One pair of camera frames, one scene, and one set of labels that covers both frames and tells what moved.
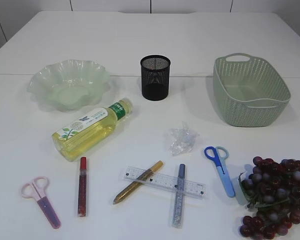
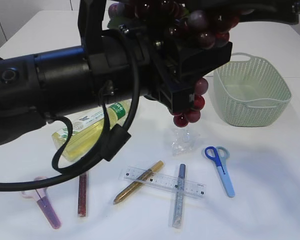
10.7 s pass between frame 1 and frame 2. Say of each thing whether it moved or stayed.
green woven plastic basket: stayed
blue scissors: stayed
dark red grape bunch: moved
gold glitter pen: stayed
